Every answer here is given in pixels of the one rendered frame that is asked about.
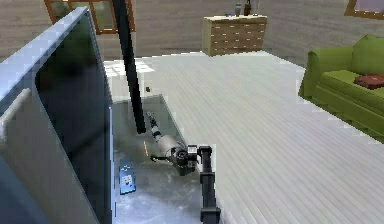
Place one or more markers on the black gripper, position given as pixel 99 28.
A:
pixel 182 157

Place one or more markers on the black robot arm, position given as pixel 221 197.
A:
pixel 207 180

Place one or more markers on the yellow pencil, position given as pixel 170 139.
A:
pixel 145 148

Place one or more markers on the black and white remote control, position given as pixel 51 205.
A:
pixel 154 126

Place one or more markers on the grey glass television stand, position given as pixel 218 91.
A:
pixel 160 193

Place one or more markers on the blue box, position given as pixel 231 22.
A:
pixel 127 176

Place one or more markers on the black slanted pole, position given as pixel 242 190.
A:
pixel 130 70

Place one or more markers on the large black television set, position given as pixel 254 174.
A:
pixel 66 126

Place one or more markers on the beige chest of drawers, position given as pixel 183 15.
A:
pixel 235 35

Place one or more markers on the brown framed window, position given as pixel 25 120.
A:
pixel 100 16

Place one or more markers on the small blue dish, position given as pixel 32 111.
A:
pixel 228 15

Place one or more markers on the grey bottle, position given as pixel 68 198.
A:
pixel 237 10

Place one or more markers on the brown bottle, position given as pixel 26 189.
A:
pixel 247 8

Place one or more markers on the pale clear bottle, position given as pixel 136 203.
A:
pixel 256 6

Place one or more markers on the green sofa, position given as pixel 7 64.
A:
pixel 343 83

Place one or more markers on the brown framed wall picture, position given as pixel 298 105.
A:
pixel 365 8

